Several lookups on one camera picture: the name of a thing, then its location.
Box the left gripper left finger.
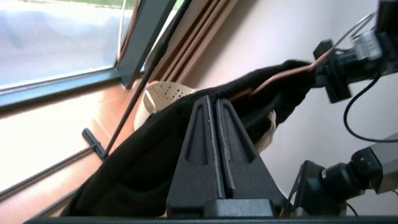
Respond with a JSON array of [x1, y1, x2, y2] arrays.
[[166, 95, 226, 218]]

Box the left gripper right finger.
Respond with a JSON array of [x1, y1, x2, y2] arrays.
[[216, 98, 287, 215]]

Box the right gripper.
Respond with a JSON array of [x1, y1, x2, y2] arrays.
[[312, 30, 384, 105]]

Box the black shorts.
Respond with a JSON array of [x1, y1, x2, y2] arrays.
[[60, 58, 317, 218]]

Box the white laundry basket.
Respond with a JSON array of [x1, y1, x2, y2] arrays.
[[133, 81, 200, 131]]

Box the black clothes rack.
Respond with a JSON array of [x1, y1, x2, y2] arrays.
[[0, 0, 193, 218]]

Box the beige curtain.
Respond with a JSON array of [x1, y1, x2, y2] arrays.
[[144, 0, 240, 85]]

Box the window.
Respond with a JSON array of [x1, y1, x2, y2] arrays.
[[0, 0, 178, 110]]

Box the black cable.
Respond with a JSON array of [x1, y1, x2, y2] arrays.
[[343, 74, 398, 144]]

